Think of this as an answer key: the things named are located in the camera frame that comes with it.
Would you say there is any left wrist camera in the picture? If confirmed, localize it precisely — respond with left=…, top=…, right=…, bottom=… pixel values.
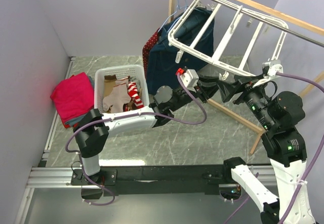
left=176, top=68, right=199, bottom=89

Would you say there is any wooden clothes rack frame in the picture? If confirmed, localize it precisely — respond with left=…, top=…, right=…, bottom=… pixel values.
left=168, top=0, right=324, bottom=155

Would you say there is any beige striped-cuff sock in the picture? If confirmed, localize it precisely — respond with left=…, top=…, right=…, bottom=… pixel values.
left=102, top=79, right=131, bottom=113

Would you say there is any white plastic clip hanger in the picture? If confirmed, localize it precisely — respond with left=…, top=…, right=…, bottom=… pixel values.
left=167, top=0, right=289, bottom=80

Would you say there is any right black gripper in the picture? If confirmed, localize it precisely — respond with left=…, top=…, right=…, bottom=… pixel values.
left=215, top=71, right=274, bottom=127

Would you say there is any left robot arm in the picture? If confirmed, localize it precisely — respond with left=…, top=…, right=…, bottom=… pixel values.
left=72, top=76, right=218, bottom=184

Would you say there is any white laundry basket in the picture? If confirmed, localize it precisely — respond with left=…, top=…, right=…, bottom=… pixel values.
left=94, top=64, right=152, bottom=120

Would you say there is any black base beam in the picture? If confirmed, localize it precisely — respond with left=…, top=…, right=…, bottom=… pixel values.
left=71, top=165, right=234, bottom=198

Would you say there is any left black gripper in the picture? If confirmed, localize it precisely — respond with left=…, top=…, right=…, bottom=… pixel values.
left=170, top=73, right=219, bottom=113

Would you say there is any red polka dot garment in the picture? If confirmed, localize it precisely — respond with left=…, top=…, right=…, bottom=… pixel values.
left=142, top=29, right=159, bottom=76

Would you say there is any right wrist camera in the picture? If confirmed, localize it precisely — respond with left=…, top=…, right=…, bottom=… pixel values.
left=253, top=60, right=283, bottom=88

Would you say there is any metal hanging rod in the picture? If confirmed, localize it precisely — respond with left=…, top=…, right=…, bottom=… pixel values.
left=173, top=0, right=324, bottom=49

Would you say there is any pink folded cloth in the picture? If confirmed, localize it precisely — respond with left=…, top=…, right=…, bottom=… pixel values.
left=50, top=72, right=94, bottom=128

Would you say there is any aluminium rail frame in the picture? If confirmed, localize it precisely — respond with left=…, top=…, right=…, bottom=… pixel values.
left=14, top=56, right=76, bottom=224

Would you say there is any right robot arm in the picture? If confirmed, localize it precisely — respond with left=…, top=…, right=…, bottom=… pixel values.
left=218, top=77, right=316, bottom=223

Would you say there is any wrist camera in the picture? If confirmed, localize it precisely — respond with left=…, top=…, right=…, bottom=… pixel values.
left=253, top=60, right=283, bottom=88
left=176, top=68, right=199, bottom=89

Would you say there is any red white striped sock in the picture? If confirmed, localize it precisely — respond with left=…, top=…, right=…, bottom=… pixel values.
left=128, top=82, right=144, bottom=109

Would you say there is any dark blue denim garment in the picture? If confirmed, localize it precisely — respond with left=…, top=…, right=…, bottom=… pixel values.
left=146, top=6, right=216, bottom=97

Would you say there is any tan stocking in basket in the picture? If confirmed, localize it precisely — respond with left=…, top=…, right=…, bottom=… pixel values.
left=103, top=74, right=117, bottom=98

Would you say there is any blue wire hanger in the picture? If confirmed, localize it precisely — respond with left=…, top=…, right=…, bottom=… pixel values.
left=157, top=0, right=189, bottom=33

